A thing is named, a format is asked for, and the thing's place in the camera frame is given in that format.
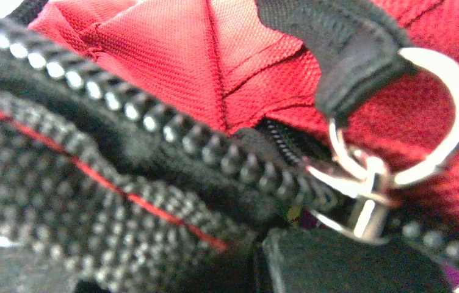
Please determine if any red student backpack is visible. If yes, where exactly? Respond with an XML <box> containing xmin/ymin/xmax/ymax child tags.
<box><xmin>0</xmin><ymin>1</ymin><xmax>459</xmax><ymax>292</ymax></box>

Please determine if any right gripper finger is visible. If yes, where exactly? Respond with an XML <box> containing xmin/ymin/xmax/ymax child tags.
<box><xmin>261</xmin><ymin>228</ymin><xmax>452</xmax><ymax>292</ymax></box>

